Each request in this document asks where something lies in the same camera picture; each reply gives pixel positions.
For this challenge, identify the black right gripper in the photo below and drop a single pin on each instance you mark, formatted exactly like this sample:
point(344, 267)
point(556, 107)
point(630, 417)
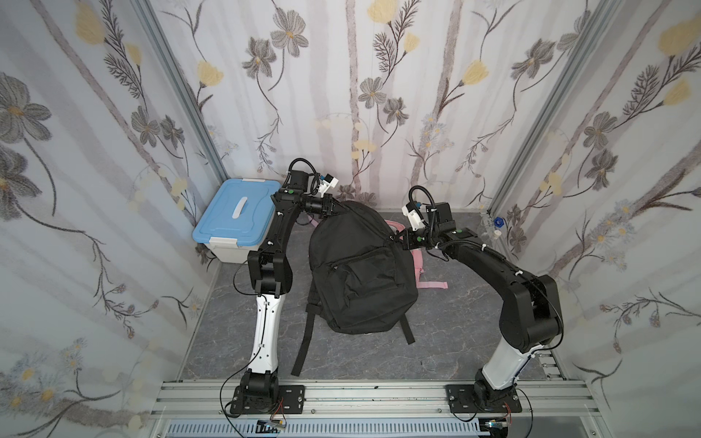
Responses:
point(406, 237)

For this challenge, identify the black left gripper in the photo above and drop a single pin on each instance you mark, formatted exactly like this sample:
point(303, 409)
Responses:
point(325, 205)

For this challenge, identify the pink backpack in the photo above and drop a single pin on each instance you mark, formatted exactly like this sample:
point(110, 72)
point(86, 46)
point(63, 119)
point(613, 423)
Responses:
point(419, 268)

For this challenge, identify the black backpack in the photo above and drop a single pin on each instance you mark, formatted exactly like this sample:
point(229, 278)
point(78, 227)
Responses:
point(367, 318)

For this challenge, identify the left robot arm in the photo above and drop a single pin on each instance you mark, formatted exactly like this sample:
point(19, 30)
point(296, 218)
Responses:
point(271, 279)

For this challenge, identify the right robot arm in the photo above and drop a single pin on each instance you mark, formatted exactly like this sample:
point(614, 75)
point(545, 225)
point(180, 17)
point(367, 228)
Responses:
point(530, 318)

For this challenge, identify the clear bottle with blue cap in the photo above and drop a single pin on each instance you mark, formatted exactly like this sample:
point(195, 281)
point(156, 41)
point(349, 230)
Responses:
point(489, 233)

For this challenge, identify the white box with blue lid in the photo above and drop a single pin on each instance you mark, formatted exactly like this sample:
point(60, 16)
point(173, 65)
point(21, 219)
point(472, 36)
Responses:
point(237, 219)

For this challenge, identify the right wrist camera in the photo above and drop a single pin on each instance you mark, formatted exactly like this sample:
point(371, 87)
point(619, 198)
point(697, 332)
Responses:
point(428, 219)

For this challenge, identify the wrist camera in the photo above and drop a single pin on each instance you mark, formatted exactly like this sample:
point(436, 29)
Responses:
point(312, 182)
point(428, 219)

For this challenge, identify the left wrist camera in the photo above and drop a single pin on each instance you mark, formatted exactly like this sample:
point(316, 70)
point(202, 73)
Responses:
point(312, 182)

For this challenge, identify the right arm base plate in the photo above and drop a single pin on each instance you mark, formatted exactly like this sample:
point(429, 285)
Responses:
point(479, 398)

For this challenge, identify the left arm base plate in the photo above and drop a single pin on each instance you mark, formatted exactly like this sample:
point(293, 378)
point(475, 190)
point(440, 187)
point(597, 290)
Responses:
point(287, 399)

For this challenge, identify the aluminium frame rail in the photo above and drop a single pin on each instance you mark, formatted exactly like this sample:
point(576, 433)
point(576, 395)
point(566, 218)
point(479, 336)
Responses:
point(378, 409)

